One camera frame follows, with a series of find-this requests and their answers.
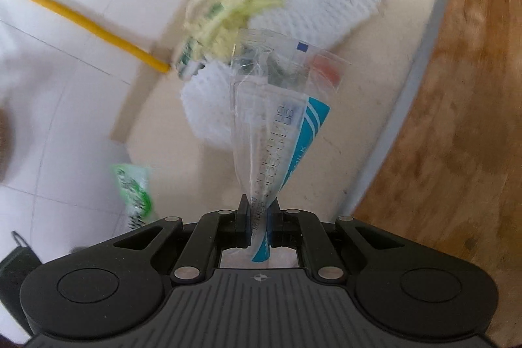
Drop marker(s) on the yellow pipe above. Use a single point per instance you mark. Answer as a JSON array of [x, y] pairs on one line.
[[81, 20]]

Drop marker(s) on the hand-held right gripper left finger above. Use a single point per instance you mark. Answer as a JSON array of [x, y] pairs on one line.
[[244, 225]]

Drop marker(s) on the clear wrapper with blue print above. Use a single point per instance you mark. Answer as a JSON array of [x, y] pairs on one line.
[[265, 136]]

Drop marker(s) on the green printed packet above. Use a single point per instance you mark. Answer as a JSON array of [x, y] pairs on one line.
[[189, 60], [134, 189]]

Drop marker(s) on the white foam fruit net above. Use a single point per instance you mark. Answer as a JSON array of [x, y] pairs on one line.
[[208, 107], [326, 9]]

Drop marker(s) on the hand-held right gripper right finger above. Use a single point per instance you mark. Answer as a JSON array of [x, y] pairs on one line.
[[277, 227]]

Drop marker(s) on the wooden cutting board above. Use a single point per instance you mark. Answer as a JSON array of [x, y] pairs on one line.
[[469, 107]]

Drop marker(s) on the black object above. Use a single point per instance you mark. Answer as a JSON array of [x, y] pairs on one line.
[[16, 282]]

